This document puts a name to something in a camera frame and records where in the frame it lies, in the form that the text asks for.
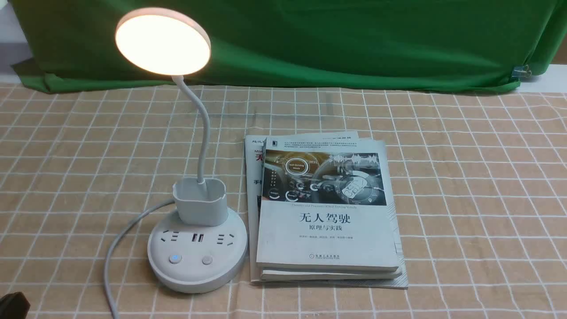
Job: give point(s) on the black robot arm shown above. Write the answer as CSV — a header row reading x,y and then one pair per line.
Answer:
x,y
14,306

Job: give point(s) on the white round desk lamp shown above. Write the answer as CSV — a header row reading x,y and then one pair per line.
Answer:
x,y
200,245

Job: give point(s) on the bottom white red-lettered book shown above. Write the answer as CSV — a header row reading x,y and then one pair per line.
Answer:
x,y
253,146

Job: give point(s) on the top white self-driving book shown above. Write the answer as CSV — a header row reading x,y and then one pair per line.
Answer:
x,y
326,204

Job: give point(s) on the middle white book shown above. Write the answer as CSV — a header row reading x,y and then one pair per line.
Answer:
x,y
270,274

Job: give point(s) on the orange checkered tablecloth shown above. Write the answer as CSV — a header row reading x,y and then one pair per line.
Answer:
x,y
479,183

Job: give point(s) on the green backdrop cloth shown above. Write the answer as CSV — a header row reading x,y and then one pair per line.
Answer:
x,y
438,45

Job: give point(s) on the metal binder clip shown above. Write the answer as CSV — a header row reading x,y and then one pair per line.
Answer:
x,y
521,72

